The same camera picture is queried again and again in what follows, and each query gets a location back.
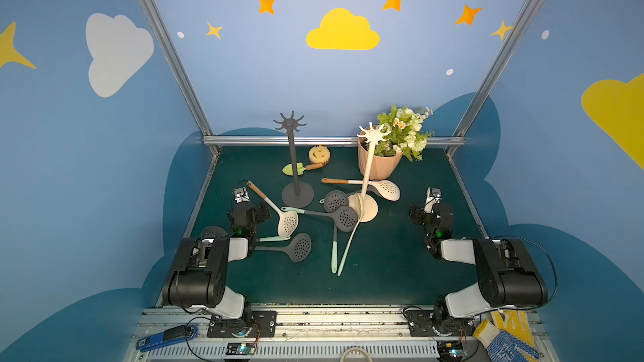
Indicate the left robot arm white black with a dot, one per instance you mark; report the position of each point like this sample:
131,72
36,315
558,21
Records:
198,275

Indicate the cream utensil rack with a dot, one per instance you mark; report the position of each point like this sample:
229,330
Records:
372,135

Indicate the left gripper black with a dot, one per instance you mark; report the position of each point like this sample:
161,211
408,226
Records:
242,209

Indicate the yellow blue work glove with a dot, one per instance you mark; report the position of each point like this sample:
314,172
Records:
506,337

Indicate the small green trowel wooden handle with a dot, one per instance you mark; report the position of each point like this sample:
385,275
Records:
300,168

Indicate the pink pot with flowers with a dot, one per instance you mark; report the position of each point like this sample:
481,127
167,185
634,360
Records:
405,139

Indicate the cream skimmer wooden handle right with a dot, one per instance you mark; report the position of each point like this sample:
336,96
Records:
384,188

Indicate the cream skimmer wooden handle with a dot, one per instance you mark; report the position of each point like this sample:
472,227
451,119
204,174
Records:
288,221
384,188

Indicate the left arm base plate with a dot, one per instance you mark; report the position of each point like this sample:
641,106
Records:
250,325

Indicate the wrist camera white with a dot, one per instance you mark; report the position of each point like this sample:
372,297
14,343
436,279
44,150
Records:
240,195
433,197

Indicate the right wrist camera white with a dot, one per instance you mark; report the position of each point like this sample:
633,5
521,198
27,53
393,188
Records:
433,197

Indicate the yellow smiley sponge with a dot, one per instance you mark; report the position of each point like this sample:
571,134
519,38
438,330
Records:
319,155

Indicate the cream skimmer wooden handle left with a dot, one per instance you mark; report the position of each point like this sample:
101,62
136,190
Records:
288,221

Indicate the blue tool on rail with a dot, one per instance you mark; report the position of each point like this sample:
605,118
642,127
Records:
172,336

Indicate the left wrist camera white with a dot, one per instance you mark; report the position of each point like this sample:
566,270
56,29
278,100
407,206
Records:
240,195

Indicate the dark grey utensil rack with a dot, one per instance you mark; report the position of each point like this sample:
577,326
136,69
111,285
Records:
296,194

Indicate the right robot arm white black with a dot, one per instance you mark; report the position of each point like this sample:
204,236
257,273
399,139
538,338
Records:
506,275

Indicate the grey skimmer far left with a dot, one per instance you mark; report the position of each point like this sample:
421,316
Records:
214,232

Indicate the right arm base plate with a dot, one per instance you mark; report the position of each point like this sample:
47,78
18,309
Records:
423,323

